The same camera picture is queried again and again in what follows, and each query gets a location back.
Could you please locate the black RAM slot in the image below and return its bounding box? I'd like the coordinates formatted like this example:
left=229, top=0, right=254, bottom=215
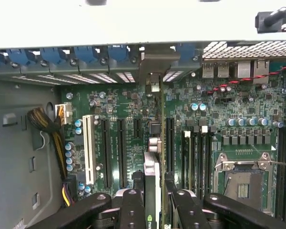
left=200, top=125, right=209, bottom=200
left=192, top=125, right=201, bottom=200
left=277, top=128, right=286, bottom=217
left=208, top=125, right=217, bottom=195

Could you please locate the long black expansion slot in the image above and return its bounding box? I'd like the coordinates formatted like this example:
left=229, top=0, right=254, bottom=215
left=116, top=118, right=128, bottom=189
left=166, top=116, right=176, bottom=174
left=102, top=118, right=112, bottom=189

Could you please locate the CPU socket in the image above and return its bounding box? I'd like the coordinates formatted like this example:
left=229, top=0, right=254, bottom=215
left=214, top=152, right=277, bottom=213

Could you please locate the white expansion slot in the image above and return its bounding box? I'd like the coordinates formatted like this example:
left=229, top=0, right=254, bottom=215
left=82, top=114, right=98, bottom=186

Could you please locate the short black expansion slot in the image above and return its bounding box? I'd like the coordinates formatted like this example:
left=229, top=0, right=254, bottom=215
left=133, top=117, right=143, bottom=140

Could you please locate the green motherboard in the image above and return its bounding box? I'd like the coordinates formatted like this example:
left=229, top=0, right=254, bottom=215
left=59, top=59, right=286, bottom=217

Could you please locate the thin metal locking lever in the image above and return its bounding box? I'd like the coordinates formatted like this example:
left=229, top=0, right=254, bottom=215
left=268, top=160, right=286, bottom=168

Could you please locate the white power connector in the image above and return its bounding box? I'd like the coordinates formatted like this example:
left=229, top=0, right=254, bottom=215
left=54, top=102, right=73, bottom=125

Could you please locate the silver USB port stack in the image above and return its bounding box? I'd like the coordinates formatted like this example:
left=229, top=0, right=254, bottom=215
left=202, top=61, right=215, bottom=79
left=216, top=61, right=230, bottom=79

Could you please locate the silver video port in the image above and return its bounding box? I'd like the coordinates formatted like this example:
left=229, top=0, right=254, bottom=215
left=236, top=61, right=251, bottom=79

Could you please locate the silver ethernet port block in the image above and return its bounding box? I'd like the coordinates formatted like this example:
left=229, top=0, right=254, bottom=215
left=252, top=59, right=270, bottom=84

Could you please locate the open black PC case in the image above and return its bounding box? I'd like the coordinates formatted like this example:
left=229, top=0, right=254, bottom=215
left=0, top=39, right=286, bottom=229

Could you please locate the black yellow braided wire bundle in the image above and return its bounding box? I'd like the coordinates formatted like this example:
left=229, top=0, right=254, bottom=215
left=27, top=106, right=75, bottom=208

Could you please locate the red black twisted wire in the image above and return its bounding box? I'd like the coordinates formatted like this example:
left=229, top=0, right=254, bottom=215
left=205, top=62, right=286, bottom=95

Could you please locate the black knob bracket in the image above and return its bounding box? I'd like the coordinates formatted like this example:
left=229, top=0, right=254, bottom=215
left=254, top=6, right=286, bottom=34

